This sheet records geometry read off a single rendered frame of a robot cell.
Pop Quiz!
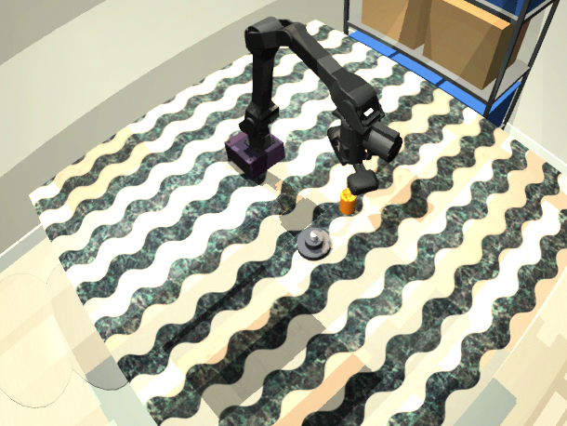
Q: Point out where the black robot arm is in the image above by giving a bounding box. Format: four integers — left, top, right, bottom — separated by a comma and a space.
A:
238, 17, 403, 163

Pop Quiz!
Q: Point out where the orange knob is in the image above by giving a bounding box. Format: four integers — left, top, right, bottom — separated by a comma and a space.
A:
340, 189, 357, 215

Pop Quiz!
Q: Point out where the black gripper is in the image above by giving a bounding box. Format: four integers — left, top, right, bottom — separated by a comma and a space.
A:
327, 125, 379, 196

